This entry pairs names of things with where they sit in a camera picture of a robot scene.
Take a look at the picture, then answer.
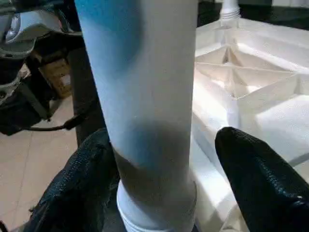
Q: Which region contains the white plastic table top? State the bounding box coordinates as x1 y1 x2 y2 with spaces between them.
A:
192 19 309 232

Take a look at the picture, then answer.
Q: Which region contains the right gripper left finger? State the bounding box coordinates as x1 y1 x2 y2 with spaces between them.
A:
24 128 121 232

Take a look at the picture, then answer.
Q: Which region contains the white table leg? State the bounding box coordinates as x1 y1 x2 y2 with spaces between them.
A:
221 0 242 24
73 0 198 232

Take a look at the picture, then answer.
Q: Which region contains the black tripod leg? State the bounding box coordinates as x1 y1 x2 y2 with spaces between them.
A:
16 82 53 121

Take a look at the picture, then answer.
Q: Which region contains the brown cardboard box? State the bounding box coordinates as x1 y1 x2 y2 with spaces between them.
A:
38 55 73 99

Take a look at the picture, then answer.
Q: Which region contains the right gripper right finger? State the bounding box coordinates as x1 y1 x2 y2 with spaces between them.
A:
214 127 309 232

